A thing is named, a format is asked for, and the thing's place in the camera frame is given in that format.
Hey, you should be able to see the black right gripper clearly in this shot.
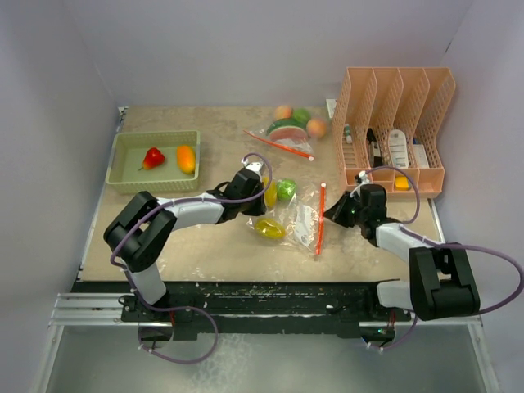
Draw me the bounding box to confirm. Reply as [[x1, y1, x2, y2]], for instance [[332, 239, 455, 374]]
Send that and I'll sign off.
[[323, 190, 368, 228]]

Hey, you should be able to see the yellow fake starfruit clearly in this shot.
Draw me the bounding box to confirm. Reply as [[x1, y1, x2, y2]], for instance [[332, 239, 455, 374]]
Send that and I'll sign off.
[[263, 176, 278, 209]]

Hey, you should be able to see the green fake custard apple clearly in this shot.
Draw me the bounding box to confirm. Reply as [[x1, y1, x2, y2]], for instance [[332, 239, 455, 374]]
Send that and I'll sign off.
[[277, 178, 296, 202]]

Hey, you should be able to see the clear zip bag orange seal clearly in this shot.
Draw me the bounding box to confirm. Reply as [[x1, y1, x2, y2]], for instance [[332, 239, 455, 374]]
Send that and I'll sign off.
[[247, 178, 327, 255]]

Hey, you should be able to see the yellow fake pineapple ring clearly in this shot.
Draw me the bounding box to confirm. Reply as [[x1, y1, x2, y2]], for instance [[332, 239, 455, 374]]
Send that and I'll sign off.
[[255, 218, 287, 241]]

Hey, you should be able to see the red fake strawberry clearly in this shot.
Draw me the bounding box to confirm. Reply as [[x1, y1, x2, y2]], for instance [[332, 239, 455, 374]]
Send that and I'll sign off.
[[139, 147, 165, 170]]

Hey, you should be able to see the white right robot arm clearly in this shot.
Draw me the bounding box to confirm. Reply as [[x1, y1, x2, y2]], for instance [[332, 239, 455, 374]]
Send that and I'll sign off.
[[323, 183, 481, 321]]

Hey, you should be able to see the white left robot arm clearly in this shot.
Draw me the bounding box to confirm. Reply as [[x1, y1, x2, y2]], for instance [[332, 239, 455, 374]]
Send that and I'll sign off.
[[103, 162, 266, 321]]

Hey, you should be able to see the fake watermelon slice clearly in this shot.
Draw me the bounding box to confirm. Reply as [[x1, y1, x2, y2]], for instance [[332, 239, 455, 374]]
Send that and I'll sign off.
[[266, 118, 309, 142]]

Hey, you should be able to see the fake peach left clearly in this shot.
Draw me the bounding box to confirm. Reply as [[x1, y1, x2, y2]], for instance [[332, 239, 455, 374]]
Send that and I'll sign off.
[[273, 106, 293, 120]]

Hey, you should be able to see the fake peach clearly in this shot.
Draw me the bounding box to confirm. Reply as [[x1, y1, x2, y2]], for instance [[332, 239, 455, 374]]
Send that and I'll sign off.
[[306, 118, 328, 138], [273, 106, 293, 120]]

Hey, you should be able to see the fake peach right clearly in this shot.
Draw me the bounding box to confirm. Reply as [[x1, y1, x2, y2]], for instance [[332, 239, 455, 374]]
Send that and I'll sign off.
[[306, 118, 328, 138]]

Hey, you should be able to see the green fake leafy vegetable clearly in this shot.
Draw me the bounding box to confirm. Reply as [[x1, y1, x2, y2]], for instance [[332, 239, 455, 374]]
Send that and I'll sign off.
[[292, 108, 311, 124]]

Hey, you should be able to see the black item in organizer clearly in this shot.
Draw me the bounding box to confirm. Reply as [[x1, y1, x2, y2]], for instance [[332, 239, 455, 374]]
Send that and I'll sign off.
[[366, 128, 383, 168]]

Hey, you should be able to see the yellow block in organizer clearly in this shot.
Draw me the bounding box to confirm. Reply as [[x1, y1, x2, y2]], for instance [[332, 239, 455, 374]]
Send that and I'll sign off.
[[394, 176, 411, 192]]

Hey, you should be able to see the white green tube in organizer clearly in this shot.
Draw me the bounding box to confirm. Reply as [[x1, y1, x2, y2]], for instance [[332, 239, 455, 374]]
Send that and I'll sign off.
[[343, 124, 352, 144]]

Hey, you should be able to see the white bottle in organizer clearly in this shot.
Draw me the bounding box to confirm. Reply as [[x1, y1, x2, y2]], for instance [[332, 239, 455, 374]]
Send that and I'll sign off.
[[388, 129, 409, 169]]

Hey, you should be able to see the white box in organizer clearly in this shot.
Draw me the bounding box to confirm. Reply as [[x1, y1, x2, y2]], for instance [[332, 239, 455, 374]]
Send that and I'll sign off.
[[413, 138, 430, 169]]

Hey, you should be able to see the orange plastic file organizer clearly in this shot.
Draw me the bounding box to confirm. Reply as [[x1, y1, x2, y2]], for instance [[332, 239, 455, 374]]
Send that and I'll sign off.
[[332, 67, 456, 199]]

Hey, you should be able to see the light green perforated basket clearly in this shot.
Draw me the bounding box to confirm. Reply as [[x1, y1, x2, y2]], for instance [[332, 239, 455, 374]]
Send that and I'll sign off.
[[106, 130, 201, 194]]

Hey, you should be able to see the small white box behind organizer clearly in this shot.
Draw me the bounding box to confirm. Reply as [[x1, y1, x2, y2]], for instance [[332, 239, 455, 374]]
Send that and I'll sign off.
[[326, 98, 337, 119]]

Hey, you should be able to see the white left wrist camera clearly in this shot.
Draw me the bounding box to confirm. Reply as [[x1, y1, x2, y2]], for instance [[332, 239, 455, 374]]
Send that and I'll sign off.
[[242, 160, 264, 177]]

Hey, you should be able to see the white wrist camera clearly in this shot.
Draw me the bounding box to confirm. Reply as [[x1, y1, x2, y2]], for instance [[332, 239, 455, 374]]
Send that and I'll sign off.
[[355, 170, 373, 186], [242, 160, 264, 177]]

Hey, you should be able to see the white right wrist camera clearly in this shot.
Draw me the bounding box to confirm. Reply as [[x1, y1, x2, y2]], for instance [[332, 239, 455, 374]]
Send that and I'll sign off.
[[355, 170, 373, 186]]

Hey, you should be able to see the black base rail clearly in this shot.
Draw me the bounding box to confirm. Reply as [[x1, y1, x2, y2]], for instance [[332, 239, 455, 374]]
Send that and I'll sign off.
[[119, 282, 410, 341]]

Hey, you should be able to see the aluminium frame rail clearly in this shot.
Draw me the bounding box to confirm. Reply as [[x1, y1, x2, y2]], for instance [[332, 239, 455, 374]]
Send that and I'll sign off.
[[48, 293, 482, 327]]

